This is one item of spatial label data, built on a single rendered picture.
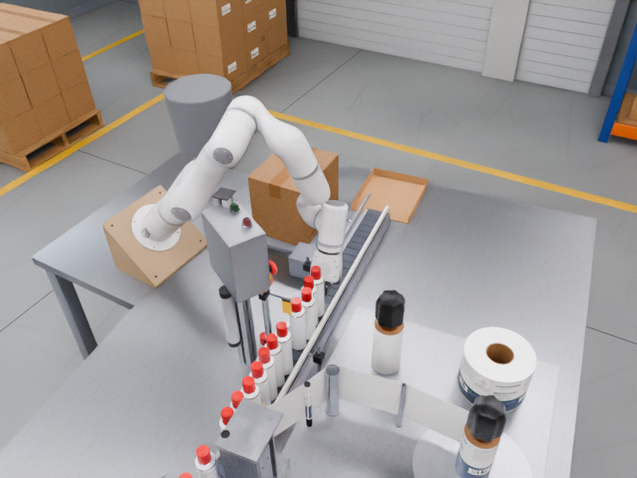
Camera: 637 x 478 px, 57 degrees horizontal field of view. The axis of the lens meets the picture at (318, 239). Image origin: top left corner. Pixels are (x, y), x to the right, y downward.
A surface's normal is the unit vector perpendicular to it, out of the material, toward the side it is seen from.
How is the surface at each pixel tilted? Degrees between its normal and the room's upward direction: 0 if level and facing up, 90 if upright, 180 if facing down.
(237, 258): 90
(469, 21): 90
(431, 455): 0
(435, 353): 0
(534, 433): 0
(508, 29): 90
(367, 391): 90
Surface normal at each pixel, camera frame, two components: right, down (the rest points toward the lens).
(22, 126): 0.88, 0.29
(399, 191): -0.02, -0.77
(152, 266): 0.56, -0.33
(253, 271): 0.52, 0.54
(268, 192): -0.47, 0.57
